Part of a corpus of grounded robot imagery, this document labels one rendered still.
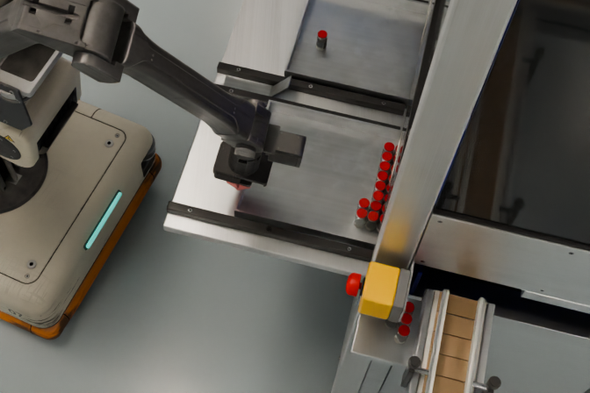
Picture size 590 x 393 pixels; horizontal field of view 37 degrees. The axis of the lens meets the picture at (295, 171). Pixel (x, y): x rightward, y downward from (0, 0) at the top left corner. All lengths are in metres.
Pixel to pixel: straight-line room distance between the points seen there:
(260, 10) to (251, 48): 0.11
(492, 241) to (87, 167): 1.36
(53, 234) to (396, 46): 1.04
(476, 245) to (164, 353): 1.30
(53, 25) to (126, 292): 1.53
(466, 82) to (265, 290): 1.60
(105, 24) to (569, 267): 0.80
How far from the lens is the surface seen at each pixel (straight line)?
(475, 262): 1.51
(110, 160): 2.50
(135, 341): 2.57
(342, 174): 1.77
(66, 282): 2.40
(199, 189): 1.75
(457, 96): 1.12
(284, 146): 1.52
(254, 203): 1.73
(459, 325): 1.62
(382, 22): 2.00
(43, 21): 1.19
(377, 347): 1.64
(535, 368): 1.94
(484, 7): 0.99
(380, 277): 1.52
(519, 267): 1.50
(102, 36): 1.19
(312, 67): 1.90
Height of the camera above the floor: 2.42
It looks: 61 degrees down
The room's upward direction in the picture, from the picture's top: 6 degrees clockwise
